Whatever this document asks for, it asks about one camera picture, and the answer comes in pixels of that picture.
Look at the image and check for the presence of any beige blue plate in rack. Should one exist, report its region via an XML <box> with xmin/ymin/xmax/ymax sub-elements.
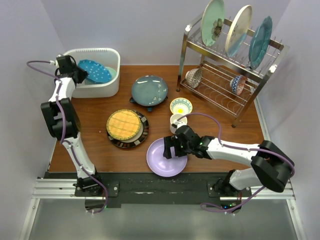
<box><xmin>224</xmin><ymin>5</ymin><xmax>253</xmax><ymax>58</ymax></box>

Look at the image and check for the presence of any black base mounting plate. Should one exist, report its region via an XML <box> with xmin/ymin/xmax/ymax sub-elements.
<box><xmin>74</xmin><ymin>172</ymin><xmax>252</xmax><ymax>209</ymax></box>

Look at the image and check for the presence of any lavender round plate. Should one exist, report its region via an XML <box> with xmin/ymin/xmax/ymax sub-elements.
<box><xmin>146</xmin><ymin>138</ymin><xmax>188</xmax><ymax>178</ymax></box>

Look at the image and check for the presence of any dark blue trivet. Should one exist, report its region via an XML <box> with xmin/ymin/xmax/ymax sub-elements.
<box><xmin>129</xmin><ymin>96</ymin><xmax>168</xmax><ymax>112</ymax></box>

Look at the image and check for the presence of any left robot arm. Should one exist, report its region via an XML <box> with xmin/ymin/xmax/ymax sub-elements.
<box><xmin>40</xmin><ymin>55</ymin><xmax>104</xmax><ymax>196</ymax></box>

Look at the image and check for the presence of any mint flower plate in rack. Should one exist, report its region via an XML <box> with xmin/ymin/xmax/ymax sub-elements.
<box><xmin>200</xmin><ymin>0</ymin><xmax>225</xmax><ymax>47</ymax></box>

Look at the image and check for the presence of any steel dish rack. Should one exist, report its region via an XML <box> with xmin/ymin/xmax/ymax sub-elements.
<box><xmin>176</xmin><ymin>16</ymin><xmax>291</xmax><ymax>129</ymax></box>

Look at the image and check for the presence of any white ceramic mug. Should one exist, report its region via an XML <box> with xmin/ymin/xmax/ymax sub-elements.
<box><xmin>169</xmin><ymin>113</ymin><xmax>188</xmax><ymax>134</ymax></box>

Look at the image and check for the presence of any blue dotted scalloped plate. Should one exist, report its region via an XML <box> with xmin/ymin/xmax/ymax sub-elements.
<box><xmin>77</xmin><ymin>59</ymin><xmax>113</xmax><ymax>85</ymax></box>

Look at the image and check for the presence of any woven straw round mat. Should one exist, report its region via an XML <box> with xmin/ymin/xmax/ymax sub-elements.
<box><xmin>106</xmin><ymin>109</ymin><xmax>142</xmax><ymax>140</ymax></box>

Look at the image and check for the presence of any teal scalloped plate in rack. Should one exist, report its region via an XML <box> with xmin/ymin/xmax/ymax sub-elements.
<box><xmin>248</xmin><ymin>16</ymin><xmax>273</xmax><ymax>70</ymax></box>

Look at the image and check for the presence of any brown patterned bowl in rack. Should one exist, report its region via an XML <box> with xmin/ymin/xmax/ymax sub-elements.
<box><xmin>185</xmin><ymin>68</ymin><xmax>203</xmax><ymax>89</ymax></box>

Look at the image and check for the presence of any blue-grey blossom plate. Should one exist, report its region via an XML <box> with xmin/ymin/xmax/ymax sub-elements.
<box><xmin>130</xmin><ymin>75</ymin><xmax>169</xmax><ymax>108</ymax></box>

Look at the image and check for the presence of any blue red bowl in rack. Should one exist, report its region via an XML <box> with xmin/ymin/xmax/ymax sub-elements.
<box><xmin>229</xmin><ymin>75</ymin><xmax>248</xmax><ymax>96</ymax></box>

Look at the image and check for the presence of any yellow teal patterned bowl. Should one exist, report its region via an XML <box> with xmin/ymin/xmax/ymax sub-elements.
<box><xmin>169</xmin><ymin>97</ymin><xmax>193</xmax><ymax>115</ymax></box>

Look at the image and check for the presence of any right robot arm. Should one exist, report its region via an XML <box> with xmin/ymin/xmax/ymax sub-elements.
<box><xmin>163</xmin><ymin>125</ymin><xmax>295</xmax><ymax>197</ymax></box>

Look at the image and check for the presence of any black patterned rim plate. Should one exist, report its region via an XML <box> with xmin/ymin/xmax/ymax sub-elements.
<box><xmin>106</xmin><ymin>110</ymin><xmax>149</xmax><ymax>149</ymax></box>

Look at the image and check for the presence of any white plastic bin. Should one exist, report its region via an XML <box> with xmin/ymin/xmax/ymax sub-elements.
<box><xmin>64</xmin><ymin>47</ymin><xmax>121</xmax><ymax>98</ymax></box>

